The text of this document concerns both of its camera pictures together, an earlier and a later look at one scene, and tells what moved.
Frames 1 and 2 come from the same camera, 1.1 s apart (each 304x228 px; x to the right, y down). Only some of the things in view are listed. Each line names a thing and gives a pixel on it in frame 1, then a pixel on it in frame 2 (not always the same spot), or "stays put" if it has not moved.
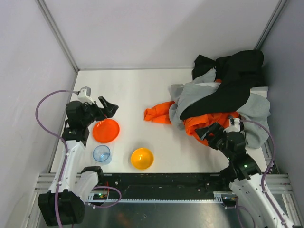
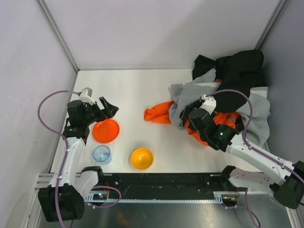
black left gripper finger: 109,109 stays put
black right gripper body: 214,137 to 190,112
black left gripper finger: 105,115 stays put
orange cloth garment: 159,113 stays put
